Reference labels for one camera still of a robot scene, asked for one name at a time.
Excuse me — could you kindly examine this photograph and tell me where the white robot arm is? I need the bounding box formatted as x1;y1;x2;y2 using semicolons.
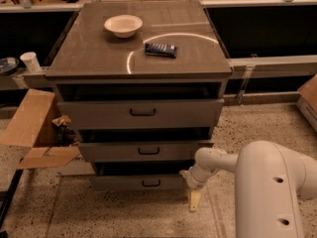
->
181;141;317;238

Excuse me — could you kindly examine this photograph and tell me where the grey middle drawer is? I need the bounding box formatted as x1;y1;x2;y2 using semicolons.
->
79;140;214;163

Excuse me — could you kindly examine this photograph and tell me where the black bar on floor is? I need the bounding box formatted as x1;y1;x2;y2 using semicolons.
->
0;170;23;229

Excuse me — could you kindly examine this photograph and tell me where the grey top drawer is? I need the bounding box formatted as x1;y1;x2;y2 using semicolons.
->
58;99;224;130

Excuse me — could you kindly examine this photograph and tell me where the white paper cup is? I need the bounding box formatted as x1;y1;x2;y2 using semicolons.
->
20;52;41;72

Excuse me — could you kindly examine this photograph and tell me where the grey drawer cabinet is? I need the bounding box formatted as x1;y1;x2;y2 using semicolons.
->
45;0;233;192

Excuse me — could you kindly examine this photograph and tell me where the grey drawer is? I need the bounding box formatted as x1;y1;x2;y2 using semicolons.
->
58;99;224;130
91;160;194;191
79;140;214;163

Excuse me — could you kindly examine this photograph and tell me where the white bowl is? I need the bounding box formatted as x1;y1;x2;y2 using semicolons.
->
104;15;143;39

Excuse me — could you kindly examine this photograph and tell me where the dark round lid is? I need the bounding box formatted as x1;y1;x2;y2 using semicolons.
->
0;58;19;76

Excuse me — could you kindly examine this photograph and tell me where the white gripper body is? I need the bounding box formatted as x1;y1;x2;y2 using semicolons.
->
185;165;212;189

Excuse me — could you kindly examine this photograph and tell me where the open cardboard box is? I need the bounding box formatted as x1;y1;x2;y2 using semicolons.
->
0;89;80;170

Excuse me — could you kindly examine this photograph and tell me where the dark blue snack packet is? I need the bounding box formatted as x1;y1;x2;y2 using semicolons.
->
145;43;177;59

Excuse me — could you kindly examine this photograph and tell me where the grey bottom drawer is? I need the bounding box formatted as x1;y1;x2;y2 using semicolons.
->
91;160;194;191

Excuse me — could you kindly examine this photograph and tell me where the cardboard box at right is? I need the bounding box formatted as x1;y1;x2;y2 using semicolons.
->
296;74;317;132

